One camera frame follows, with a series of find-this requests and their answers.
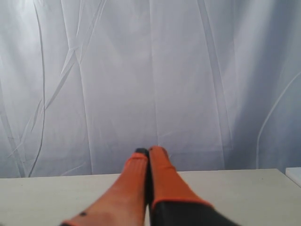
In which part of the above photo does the white wrinkled backdrop cloth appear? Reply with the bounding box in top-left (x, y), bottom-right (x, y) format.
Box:
top-left (0, 0), bottom-right (301, 178)

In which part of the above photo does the white side table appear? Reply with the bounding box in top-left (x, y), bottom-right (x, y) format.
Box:
top-left (285, 167), bottom-right (301, 187)

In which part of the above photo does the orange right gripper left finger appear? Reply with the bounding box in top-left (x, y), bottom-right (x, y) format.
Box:
top-left (61, 148), bottom-right (149, 226)

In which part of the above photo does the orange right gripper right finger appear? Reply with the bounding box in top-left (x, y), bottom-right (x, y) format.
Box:
top-left (149, 146), bottom-right (226, 226)

